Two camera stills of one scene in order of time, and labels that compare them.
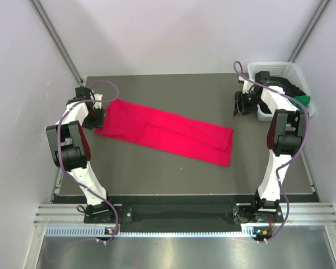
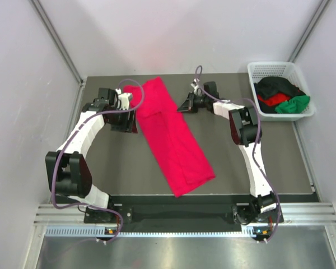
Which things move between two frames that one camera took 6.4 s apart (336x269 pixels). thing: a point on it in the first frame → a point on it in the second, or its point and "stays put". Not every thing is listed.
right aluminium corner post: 308,30 stays put
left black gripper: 98,123 → 127,126
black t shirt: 288,87 stays put
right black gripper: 246,110 → 189,105
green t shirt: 304,99 stays put
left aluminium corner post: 57,41 stays put
